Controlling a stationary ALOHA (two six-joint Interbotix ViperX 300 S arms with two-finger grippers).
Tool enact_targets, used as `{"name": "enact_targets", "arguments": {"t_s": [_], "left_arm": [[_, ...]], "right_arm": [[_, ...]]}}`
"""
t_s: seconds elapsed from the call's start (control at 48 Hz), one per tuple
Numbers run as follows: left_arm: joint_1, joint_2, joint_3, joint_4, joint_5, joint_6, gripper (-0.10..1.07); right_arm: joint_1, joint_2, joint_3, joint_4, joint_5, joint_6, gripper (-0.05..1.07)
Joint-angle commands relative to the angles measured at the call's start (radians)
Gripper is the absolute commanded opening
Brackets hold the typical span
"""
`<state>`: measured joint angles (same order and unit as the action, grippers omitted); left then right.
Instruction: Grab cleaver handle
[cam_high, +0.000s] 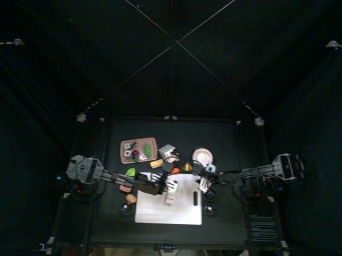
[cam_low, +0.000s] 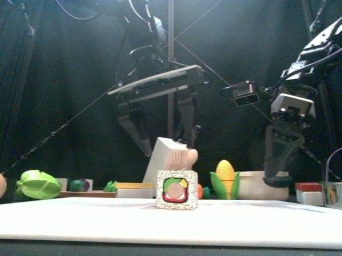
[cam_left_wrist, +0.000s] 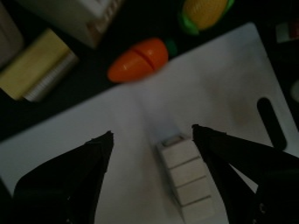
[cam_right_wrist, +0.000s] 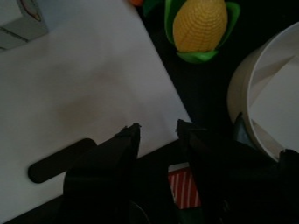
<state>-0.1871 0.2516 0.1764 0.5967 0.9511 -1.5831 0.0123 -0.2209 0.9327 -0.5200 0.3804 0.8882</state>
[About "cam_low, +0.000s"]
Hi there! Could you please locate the wooden board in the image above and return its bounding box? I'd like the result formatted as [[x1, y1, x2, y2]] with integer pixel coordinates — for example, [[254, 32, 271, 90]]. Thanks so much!
[[59, 190, 117, 199]]

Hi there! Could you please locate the yellow toy corn cob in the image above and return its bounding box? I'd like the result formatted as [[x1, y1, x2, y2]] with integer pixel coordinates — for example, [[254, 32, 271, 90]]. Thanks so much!
[[209, 159, 242, 201]]

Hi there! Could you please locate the white knife block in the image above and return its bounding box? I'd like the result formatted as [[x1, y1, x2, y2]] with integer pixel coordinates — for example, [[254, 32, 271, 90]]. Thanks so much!
[[141, 136, 200, 198]]

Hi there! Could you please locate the peach round toy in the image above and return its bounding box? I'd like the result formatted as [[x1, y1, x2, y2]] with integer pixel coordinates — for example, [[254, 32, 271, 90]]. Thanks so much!
[[0, 173, 8, 199]]

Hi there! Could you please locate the clear container with wire handle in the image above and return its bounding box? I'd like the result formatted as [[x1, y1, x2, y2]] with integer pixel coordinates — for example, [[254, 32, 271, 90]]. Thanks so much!
[[320, 147, 342, 210]]

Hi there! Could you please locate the speckled sushi roll block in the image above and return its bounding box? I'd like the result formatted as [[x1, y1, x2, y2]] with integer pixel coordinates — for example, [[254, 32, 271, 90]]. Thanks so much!
[[155, 169, 200, 211]]

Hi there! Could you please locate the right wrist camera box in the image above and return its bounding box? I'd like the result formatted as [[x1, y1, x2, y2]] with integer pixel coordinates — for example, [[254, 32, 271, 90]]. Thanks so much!
[[221, 80, 262, 108]]

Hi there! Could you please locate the vertical metal pole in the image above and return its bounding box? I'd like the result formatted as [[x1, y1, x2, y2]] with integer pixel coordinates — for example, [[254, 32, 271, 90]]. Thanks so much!
[[167, 0, 176, 138]]

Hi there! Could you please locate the white toy pot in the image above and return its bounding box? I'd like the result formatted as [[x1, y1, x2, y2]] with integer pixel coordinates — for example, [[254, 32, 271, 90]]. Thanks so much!
[[238, 170, 291, 201]]

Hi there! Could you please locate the purple green round toy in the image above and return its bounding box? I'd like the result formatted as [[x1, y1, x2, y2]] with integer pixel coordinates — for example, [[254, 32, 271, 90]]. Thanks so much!
[[68, 178, 95, 193]]

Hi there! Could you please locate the yellow white toy block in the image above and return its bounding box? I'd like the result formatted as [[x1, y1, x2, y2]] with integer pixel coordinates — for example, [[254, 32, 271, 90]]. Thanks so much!
[[113, 181, 155, 200]]

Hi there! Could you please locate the small green toy vegetable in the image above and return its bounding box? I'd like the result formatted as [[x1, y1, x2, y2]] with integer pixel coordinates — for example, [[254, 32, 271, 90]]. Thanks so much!
[[103, 180, 119, 193]]

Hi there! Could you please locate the white table mat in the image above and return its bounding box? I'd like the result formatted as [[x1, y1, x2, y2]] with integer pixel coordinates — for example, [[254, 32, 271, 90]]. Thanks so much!
[[0, 196, 342, 251]]

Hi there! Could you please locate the black pot side handle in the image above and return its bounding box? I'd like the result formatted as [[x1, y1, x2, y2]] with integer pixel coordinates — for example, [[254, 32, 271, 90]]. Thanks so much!
[[262, 176, 294, 189]]

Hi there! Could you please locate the small white block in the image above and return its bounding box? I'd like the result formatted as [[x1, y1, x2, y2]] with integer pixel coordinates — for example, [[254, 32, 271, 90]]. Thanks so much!
[[55, 177, 69, 192]]

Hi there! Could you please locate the red white toy block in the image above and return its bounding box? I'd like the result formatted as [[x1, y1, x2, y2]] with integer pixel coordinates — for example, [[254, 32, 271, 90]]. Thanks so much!
[[294, 181, 326, 207]]

